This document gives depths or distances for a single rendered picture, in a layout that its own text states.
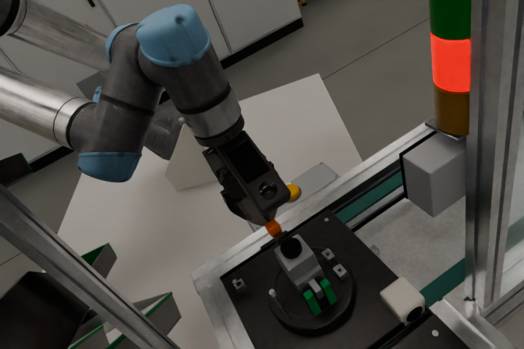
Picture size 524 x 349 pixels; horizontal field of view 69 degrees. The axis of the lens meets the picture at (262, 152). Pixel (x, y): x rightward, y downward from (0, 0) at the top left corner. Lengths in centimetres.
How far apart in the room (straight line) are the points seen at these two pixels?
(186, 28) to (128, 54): 12
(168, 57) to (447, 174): 32
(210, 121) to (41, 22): 49
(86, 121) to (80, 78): 295
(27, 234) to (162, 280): 61
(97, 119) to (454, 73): 42
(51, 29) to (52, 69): 260
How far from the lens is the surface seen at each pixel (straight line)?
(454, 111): 39
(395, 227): 76
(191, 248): 96
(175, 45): 43
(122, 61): 54
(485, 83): 37
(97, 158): 54
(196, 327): 84
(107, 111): 53
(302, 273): 56
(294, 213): 77
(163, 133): 102
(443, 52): 36
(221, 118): 48
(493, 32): 33
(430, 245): 74
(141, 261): 102
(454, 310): 64
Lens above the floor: 153
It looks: 38 degrees down
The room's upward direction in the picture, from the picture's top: 24 degrees counter-clockwise
